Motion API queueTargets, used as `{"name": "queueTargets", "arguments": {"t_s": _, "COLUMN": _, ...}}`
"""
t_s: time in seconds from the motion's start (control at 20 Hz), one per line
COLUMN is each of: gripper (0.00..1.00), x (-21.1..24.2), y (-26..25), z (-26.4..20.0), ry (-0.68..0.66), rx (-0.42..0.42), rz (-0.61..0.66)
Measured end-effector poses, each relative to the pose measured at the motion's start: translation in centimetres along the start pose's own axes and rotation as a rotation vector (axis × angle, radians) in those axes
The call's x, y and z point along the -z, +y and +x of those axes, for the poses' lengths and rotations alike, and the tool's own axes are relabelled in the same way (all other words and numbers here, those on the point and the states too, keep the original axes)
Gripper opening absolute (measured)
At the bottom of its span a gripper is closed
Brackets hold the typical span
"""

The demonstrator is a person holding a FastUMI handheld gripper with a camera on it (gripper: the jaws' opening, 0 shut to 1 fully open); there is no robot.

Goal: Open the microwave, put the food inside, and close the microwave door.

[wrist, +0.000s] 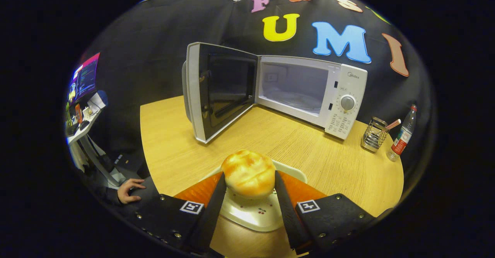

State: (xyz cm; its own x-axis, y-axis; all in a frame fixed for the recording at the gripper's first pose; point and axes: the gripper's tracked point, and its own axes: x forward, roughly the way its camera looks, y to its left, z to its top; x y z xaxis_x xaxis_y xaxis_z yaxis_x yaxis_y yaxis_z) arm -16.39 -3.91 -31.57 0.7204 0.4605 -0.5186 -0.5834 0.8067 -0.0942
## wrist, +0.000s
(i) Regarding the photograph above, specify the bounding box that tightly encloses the white microwave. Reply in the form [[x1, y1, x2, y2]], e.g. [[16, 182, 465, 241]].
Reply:
[[182, 42, 369, 144]]

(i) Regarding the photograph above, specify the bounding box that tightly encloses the white cherry print plate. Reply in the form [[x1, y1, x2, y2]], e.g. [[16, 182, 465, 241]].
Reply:
[[201, 159, 308, 232]]

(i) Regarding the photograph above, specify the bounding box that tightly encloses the white office desk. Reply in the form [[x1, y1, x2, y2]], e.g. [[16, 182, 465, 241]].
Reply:
[[65, 92, 128, 187]]

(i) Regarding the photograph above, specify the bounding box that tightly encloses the metal wire holder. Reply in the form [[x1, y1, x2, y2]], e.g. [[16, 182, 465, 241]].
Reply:
[[361, 117, 388, 153]]

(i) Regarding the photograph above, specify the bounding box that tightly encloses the clear plastic bottle red label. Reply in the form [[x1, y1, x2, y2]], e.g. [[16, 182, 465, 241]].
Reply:
[[386, 104, 418, 162]]

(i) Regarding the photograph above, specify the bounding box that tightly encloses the golden bread bun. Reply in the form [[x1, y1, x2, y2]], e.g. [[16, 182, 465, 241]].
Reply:
[[221, 150, 277, 200]]

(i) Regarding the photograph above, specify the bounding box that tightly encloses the computer monitor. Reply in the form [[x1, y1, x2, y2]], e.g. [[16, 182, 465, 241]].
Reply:
[[69, 52, 101, 104]]

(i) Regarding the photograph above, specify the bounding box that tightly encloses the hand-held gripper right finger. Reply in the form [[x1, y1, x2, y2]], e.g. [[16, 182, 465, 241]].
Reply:
[[274, 170, 377, 255]]

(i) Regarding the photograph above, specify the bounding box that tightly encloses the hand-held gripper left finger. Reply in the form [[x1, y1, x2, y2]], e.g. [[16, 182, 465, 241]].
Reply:
[[128, 172, 227, 255]]

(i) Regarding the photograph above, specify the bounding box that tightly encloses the red white striped straw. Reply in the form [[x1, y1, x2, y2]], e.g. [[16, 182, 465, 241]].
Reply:
[[381, 119, 401, 132]]

